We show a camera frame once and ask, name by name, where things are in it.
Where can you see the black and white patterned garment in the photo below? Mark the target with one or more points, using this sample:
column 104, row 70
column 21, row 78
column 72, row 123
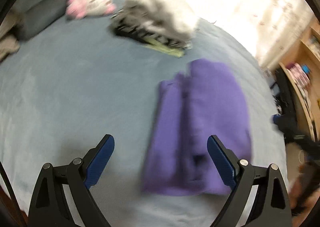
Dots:
column 135, row 31

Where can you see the purple hoodie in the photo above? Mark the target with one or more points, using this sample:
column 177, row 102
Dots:
column 192, row 107

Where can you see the white folded garment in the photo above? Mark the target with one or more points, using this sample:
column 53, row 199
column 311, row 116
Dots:
column 173, row 19

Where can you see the light blue bed blanket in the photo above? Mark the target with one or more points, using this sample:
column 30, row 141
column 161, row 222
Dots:
column 76, row 81

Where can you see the grey blue pillow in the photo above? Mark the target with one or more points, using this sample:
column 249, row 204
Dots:
column 39, row 17

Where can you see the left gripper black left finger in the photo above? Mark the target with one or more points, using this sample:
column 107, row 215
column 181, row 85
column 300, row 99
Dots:
column 49, row 206

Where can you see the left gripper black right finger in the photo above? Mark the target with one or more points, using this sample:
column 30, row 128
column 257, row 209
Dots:
column 271, row 206

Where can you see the pink plush toy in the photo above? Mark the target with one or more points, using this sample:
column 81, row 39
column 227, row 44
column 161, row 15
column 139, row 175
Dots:
column 79, row 9

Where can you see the yellow green garment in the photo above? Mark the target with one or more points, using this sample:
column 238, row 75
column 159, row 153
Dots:
column 165, row 49

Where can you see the wooden shelf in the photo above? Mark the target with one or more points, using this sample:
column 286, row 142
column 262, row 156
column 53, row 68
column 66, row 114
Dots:
column 301, row 66

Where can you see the black bag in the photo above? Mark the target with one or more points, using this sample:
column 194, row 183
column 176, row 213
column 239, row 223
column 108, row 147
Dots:
column 287, row 118

